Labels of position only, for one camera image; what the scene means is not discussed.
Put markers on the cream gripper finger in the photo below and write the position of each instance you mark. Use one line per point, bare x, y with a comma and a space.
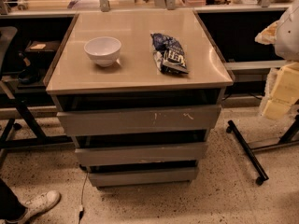
281, 91

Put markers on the grey drawer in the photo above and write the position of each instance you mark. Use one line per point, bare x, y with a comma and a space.
103, 156
146, 177
139, 120

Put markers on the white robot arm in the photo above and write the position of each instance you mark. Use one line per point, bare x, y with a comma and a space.
284, 36

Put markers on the grey top drawer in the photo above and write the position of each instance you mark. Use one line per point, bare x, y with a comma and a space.
139, 120

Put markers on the grey drawer cabinet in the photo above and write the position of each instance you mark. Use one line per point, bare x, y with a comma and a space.
133, 81

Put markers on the grey bottom drawer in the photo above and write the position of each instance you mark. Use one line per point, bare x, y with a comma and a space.
146, 177

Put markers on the black wheeled stand base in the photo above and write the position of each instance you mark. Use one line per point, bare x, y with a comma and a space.
289, 138

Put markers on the blue chip bag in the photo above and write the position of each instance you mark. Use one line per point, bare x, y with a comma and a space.
168, 54

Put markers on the white bowl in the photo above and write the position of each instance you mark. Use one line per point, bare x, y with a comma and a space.
103, 50

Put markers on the dark box on shelf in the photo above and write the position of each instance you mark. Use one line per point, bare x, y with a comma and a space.
41, 53

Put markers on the white sneaker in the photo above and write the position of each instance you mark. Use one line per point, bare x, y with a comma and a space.
38, 205

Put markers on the dark trouser leg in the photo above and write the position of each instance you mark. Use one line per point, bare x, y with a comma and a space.
7, 204

